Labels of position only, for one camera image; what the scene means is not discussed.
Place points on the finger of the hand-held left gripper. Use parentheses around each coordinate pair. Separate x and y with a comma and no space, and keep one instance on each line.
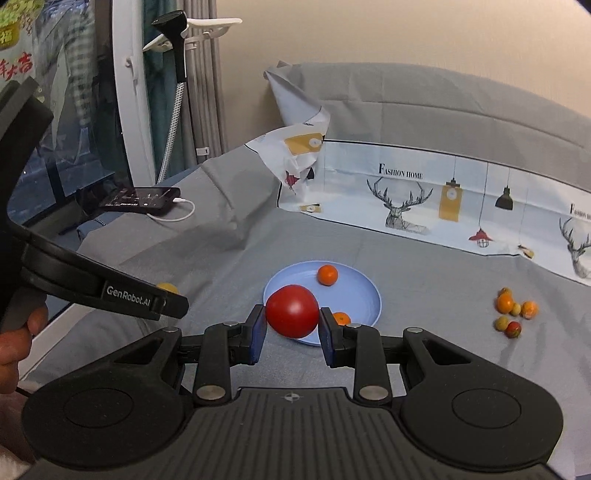
(174,305)

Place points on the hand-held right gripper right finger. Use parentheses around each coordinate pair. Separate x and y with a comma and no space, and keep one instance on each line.
(326,339)

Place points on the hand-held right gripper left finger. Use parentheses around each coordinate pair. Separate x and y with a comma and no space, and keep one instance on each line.
(256,334)

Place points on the large red tomato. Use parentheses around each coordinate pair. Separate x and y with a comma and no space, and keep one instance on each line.
(291,311)

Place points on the light blue plate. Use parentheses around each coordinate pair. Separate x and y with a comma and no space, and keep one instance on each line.
(295,277)

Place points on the tangerine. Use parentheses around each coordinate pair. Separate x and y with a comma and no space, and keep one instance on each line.
(504,304)
(530,309)
(328,274)
(342,318)

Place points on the red cherry tomato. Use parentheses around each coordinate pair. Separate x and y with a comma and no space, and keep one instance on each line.
(514,329)

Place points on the person's left forearm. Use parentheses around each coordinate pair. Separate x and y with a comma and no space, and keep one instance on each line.
(11,429)

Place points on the person's left hand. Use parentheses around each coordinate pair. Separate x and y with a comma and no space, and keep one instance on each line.
(16,350)

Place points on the blue cloth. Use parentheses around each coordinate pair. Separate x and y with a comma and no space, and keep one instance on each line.
(90,230)

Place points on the black smartphone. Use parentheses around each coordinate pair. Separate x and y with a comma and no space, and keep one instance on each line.
(138,198)

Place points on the teal curtain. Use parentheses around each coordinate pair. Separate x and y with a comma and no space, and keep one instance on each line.
(159,115)

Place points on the deer printed white cloth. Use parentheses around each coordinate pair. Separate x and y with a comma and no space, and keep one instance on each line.
(369,157)

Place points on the grey curtain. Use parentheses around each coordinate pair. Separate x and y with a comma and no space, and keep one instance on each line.
(207,92)

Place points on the red paper decoration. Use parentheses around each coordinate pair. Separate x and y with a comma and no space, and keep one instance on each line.
(14,41)

